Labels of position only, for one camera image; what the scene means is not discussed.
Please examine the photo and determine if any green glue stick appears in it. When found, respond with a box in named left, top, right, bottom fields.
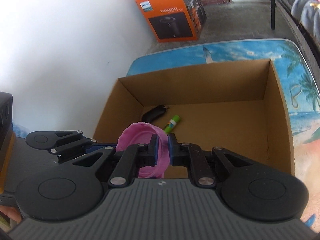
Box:
left=163, top=115, right=181, bottom=134

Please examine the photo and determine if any pink plastic bowl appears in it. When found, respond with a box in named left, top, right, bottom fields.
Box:
left=115, top=121, right=170, bottom=179

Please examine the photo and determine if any black key pouch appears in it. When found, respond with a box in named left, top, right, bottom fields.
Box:
left=141, top=105, right=169, bottom=124

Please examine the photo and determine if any orange Philips box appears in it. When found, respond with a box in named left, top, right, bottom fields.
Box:
left=135, top=0, right=207, bottom=42

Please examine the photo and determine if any brown cardboard box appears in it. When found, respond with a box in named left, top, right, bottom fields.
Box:
left=94, top=59, right=295, bottom=174

